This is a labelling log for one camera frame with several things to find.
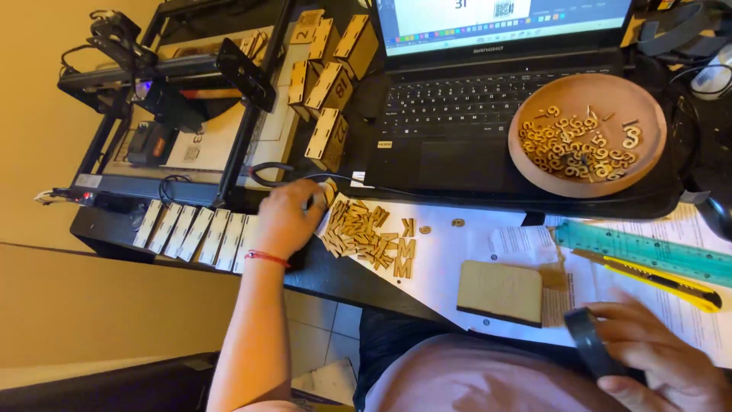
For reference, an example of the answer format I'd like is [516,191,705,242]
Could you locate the black computer mouse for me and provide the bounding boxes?
[693,190,732,242]

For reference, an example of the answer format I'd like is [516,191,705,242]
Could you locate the green transparent ruler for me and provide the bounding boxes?
[553,220,732,290]

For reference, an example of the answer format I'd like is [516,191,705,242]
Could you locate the black tape roll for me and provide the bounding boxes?
[563,307,631,380]

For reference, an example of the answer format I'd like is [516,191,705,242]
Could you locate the red string bracelet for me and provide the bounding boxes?
[245,249,292,269]

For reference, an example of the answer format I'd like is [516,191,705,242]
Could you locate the group of numbered wooden boxes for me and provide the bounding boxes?
[286,8,380,174]

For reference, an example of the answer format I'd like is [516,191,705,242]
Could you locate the pile of wooden number cutouts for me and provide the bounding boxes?
[518,104,642,183]

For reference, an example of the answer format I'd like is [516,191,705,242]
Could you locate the white plastic device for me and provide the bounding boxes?
[689,45,732,102]

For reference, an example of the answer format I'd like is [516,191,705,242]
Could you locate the pile of wooden letter cutouts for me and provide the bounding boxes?
[320,198,417,280]

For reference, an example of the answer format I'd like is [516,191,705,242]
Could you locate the rectangular wooden plaque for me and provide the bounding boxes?
[456,260,544,329]

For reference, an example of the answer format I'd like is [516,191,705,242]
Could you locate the black cable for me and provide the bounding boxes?
[248,161,518,202]

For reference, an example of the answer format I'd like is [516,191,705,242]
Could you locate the folded printed paper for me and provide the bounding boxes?
[487,225,559,268]

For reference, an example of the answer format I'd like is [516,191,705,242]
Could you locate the yellow utility knife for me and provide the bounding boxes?
[571,247,724,314]

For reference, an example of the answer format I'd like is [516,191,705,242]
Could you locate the person's left hand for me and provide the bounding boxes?
[250,179,331,262]

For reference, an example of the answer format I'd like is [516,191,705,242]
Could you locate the person's right hand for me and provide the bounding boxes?
[582,299,732,412]

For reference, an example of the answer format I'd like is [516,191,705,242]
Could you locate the brown tape strip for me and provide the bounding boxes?
[539,264,570,291]

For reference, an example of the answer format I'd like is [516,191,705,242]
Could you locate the black strap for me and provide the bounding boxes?
[636,0,732,59]

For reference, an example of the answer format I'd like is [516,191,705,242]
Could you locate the row of white-taped wooden strips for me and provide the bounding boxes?
[132,198,259,275]

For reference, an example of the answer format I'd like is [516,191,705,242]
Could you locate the black laptop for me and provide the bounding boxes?
[360,0,687,221]

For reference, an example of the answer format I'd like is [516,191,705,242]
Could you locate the person's pink shirt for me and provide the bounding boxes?
[361,333,632,412]

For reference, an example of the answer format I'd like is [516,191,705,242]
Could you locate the black laser engraver machine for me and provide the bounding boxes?
[33,0,299,211]

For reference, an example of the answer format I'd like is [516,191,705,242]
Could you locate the round wooden bowl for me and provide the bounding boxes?
[507,72,669,200]

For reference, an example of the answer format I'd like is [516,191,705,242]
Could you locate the white paper sheets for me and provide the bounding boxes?
[316,193,732,370]

